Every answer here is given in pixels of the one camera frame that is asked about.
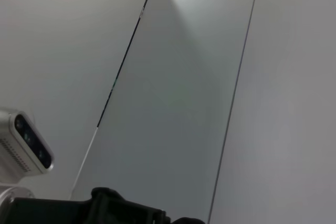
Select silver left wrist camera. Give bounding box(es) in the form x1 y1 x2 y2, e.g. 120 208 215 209
0 107 55 175

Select black food bag orange handles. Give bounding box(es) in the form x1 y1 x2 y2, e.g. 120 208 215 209
172 217 208 224

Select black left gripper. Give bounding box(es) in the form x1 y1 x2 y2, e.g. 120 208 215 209
0 187 159 224

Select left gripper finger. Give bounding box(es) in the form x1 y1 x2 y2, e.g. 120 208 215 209
154 209 172 224

